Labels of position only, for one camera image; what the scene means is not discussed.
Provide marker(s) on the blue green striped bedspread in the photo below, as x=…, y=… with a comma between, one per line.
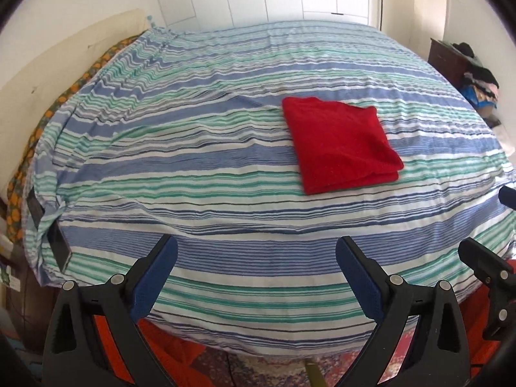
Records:
x=201, y=149

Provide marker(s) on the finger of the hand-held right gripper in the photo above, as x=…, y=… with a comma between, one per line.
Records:
x=498, y=286
x=508, y=198

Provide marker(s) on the black tablet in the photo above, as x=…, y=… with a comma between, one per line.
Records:
x=60, y=248

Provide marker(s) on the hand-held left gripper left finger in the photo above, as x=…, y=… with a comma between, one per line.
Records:
x=155, y=282

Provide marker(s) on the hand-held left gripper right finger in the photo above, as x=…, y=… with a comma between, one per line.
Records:
x=358, y=278

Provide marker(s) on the red sweater with white rabbit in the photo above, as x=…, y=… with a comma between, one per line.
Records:
x=338, y=145

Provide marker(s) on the yellowish green object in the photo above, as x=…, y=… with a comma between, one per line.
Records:
x=314, y=375

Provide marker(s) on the dark brown flat case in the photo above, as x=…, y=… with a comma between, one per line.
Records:
x=36, y=209

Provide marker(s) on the patterned rug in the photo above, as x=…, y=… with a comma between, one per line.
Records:
x=262, y=371

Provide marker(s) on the dark wooden cabinet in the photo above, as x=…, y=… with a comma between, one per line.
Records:
x=447, y=60

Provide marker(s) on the pile of clothes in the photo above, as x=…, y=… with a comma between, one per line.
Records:
x=479, y=80

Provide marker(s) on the cream headboard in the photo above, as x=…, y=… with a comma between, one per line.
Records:
x=48, y=68

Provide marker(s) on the orange pants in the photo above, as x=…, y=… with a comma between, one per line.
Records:
x=169, y=350

